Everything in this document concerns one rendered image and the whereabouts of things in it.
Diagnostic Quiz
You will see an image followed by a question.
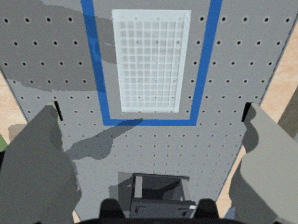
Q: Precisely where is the grey perforated base plate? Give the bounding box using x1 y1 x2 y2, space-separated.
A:
0 0 298 221

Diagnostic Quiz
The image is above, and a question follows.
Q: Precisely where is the blue rectangular tape outline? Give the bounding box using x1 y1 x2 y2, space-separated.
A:
81 0 222 126

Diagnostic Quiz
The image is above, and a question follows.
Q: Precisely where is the clear well plate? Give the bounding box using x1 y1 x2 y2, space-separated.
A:
112 9 191 113

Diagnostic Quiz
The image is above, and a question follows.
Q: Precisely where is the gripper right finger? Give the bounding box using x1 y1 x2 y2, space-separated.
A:
229 102 298 224

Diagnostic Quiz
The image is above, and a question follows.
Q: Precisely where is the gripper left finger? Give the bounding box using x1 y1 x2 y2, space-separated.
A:
0 101 82 224

